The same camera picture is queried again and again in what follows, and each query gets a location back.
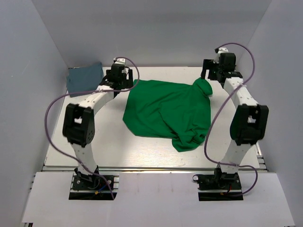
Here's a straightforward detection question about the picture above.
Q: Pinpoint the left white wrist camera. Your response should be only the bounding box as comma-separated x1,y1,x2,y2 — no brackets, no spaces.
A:
113,57,126,66

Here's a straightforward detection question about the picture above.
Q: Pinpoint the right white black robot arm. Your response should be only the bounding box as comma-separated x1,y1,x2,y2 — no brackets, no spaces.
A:
201,47,269,189

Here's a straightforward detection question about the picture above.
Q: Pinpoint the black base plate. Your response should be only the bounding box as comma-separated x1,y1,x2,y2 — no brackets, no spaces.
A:
69,175,119,201
192,174,243,201

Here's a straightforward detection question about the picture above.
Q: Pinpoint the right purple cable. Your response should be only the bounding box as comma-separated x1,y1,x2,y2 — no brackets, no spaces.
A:
204,43,258,196

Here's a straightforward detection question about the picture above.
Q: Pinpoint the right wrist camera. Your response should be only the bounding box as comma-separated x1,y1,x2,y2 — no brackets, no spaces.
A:
214,47,229,54

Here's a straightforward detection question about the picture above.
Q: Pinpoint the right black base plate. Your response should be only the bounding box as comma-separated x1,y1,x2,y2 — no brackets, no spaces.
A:
192,174,243,201

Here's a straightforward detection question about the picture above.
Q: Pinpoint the folded blue-grey t shirt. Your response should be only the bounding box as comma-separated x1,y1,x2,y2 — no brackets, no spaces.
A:
67,62,104,93

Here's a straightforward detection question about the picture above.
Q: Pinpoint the purple cable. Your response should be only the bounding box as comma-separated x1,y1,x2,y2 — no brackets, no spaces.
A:
45,57,140,200
204,43,258,196

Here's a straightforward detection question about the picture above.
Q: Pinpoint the aluminium table rail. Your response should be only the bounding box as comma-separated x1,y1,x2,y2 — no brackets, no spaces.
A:
41,165,269,173

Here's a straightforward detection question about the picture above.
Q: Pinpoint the green t shirt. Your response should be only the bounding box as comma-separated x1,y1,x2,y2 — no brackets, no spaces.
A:
123,79,213,152

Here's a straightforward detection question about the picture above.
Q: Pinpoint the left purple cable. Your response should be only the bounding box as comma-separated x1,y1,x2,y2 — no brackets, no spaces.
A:
45,57,140,200

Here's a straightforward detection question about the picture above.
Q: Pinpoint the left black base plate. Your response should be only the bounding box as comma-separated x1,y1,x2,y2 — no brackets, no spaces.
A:
69,175,119,201

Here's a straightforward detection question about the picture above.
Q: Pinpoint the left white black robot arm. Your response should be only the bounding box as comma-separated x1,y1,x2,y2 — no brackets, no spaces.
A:
62,58,134,189

